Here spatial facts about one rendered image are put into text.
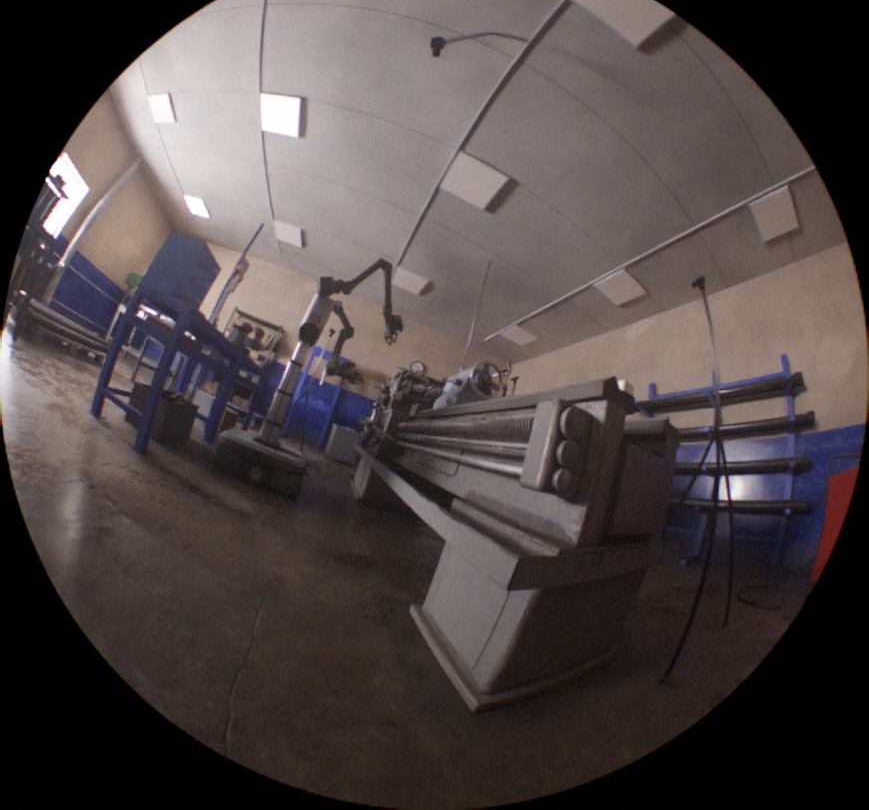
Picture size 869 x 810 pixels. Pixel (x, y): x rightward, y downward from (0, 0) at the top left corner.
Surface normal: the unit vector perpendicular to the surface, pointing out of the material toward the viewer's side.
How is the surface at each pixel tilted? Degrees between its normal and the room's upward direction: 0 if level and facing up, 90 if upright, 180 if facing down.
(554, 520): 90
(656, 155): 180
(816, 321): 90
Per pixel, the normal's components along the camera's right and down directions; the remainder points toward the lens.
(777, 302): -0.89, -0.36
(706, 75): -0.29, 0.92
